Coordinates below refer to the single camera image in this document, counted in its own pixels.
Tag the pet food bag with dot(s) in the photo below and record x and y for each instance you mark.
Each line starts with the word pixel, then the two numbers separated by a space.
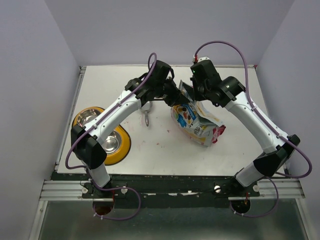
pixel 197 122

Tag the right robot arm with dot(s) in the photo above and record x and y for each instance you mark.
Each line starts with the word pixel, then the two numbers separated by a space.
pixel 229 93

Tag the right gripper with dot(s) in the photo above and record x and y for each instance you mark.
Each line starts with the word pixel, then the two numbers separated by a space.
pixel 197 96

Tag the yellow double pet bowl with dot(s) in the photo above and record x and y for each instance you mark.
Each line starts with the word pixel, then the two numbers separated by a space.
pixel 117 145

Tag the metal food scoop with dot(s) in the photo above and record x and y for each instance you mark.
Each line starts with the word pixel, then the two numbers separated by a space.
pixel 146 109

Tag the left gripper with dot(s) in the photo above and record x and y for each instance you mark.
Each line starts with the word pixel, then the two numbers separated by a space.
pixel 176 97

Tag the aluminium frame rail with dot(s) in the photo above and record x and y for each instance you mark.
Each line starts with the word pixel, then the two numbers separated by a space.
pixel 67 190

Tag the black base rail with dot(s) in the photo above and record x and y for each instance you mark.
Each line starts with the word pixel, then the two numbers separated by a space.
pixel 169 191

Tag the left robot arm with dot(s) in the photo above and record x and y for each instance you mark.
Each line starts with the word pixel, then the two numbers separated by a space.
pixel 87 141

